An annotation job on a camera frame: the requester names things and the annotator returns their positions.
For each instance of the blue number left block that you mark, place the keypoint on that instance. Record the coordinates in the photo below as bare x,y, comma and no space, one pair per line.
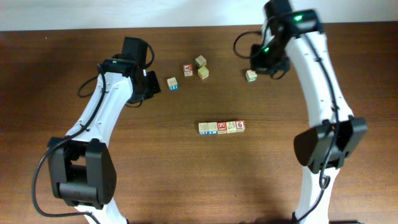
172,83

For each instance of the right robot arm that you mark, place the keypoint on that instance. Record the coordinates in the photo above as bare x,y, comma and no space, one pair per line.
298,39

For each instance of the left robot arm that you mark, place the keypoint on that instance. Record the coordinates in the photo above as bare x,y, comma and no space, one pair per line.
82,173

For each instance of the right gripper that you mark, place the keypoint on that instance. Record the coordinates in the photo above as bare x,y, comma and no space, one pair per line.
257,67

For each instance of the red E wooden block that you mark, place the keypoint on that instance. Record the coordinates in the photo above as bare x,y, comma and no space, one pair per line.
222,127

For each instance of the green far right block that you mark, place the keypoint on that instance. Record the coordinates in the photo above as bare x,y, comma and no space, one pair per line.
251,75

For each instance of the yellow top wooden block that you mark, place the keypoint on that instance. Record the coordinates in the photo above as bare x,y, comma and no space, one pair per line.
203,72

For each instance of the blue side block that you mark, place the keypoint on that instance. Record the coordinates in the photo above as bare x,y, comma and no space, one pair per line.
203,128
213,128

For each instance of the green animal wooden block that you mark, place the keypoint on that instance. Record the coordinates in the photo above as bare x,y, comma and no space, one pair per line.
231,126

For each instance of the red six wooden block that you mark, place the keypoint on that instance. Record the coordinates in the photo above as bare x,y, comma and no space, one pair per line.
240,126

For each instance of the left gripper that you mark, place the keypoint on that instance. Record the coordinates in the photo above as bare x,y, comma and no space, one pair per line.
155,88

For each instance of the green letter wooden block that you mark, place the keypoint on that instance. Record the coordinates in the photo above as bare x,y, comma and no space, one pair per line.
200,61

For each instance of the red A wooden block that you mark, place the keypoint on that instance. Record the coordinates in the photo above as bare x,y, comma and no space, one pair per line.
187,70

